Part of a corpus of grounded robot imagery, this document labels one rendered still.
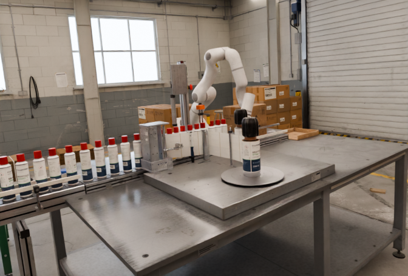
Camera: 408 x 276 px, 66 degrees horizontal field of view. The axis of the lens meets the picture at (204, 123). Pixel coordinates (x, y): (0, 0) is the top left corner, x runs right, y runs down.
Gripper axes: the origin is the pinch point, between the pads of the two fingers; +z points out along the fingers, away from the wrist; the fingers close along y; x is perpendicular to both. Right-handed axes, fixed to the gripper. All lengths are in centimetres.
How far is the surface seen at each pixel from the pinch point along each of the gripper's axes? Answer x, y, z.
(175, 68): -66, -3, -30
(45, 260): -85, -104, 131
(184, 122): -43.4, -13.1, 0.6
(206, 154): -46, 21, 18
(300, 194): -38, 83, 26
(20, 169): -137, 3, 42
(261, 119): 38.6, -18.7, -18.8
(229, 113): 13.5, -32.3, -17.7
